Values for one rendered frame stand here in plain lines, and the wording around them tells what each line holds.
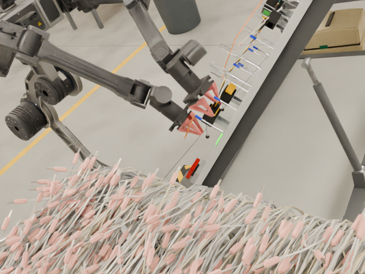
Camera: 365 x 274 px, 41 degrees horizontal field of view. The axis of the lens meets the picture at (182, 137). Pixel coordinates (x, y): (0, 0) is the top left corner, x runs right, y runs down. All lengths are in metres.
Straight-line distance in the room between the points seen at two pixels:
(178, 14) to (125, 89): 3.61
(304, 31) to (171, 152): 2.50
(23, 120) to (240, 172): 1.32
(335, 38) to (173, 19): 2.93
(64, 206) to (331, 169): 1.11
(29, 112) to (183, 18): 2.81
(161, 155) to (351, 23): 1.69
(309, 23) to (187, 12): 4.13
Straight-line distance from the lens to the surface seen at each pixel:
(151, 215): 0.71
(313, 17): 1.10
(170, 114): 1.62
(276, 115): 2.08
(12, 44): 1.58
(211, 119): 1.55
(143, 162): 3.57
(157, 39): 1.61
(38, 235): 0.79
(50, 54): 1.58
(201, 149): 3.43
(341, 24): 2.52
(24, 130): 2.72
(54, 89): 2.26
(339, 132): 1.28
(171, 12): 5.18
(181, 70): 1.47
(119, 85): 1.60
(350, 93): 2.10
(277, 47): 0.99
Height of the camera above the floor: 1.97
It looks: 33 degrees down
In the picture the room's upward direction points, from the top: 24 degrees counter-clockwise
